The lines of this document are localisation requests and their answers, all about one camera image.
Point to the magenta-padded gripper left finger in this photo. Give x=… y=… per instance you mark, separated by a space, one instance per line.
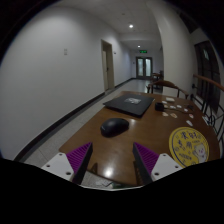
x=63 y=165

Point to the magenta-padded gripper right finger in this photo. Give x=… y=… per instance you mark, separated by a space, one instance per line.
x=161 y=166

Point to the black computer mouse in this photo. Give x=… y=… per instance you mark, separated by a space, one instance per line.
x=114 y=126

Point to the round yellow cartoon mouse pad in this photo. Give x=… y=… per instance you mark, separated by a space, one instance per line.
x=186 y=145

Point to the small black box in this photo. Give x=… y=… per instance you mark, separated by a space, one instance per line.
x=159 y=106

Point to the white rectangular card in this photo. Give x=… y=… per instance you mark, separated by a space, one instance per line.
x=170 y=99

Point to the closed black laptop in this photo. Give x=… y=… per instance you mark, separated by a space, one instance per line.
x=128 y=105

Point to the wooden armchair with curved back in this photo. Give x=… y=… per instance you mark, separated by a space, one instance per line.
x=165 y=83

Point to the glass double door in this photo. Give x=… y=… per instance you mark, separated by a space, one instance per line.
x=144 y=67

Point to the dark framed window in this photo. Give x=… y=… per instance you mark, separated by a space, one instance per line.
x=206 y=73

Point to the beige side door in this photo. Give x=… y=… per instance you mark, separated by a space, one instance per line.
x=107 y=66

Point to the green exit sign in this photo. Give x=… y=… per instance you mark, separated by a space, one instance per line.
x=143 y=51

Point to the ceiling lights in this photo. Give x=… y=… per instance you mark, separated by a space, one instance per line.
x=131 y=26

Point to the wooden chair with metal frame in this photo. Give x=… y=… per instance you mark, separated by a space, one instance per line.
x=208 y=81

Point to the white wall switch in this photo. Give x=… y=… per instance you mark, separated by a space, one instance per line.
x=65 y=51

